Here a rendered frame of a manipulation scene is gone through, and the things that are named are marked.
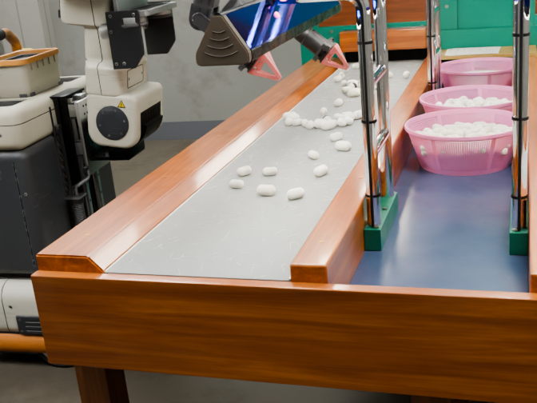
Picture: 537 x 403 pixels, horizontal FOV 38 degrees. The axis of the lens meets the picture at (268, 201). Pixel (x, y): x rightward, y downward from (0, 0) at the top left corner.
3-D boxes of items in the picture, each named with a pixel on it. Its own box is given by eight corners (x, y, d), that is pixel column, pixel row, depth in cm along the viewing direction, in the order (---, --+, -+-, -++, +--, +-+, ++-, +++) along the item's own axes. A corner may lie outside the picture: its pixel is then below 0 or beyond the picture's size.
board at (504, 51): (431, 60, 258) (431, 57, 258) (435, 53, 271) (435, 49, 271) (536, 56, 248) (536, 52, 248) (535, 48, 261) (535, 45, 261)
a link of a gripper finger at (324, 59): (357, 56, 237) (333, 37, 237) (353, 61, 230) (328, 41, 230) (344, 73, 240) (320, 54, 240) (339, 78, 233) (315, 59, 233)
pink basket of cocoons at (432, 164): (398, 180, 171) (396, 138, 168) (413, 147, 195) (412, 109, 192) (526, 181, 163) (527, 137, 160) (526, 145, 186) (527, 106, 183)
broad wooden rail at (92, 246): (55, 357, 130) (33, 254, 124) (316, 107, 292) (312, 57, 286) (120, 362, 126) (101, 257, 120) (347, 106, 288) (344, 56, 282)
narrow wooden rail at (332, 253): (295, 333, 114) (288, 264, 111) (429, 84, 276) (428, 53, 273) (332, 335, 113) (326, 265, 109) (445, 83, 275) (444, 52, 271)
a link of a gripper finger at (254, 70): (292, 65, 205) (264, 42, 205) (284, 70, 198) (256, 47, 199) (277, 85, 208) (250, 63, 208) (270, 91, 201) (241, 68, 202)
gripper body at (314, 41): (336, 40, 237) (317, 25, 237) (329, 45, 228) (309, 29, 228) (324, 57, 240) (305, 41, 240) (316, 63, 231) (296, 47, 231)
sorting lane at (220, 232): (105, 284, 121) (103, 271, 121) (344, 69, 284) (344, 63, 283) (291, 293, 112) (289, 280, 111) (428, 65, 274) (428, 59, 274)
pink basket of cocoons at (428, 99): (435, 149, 191) (435, 111, 188) (409, 125, 216) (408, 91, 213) (542, 137, 192) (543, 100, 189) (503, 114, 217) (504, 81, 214)
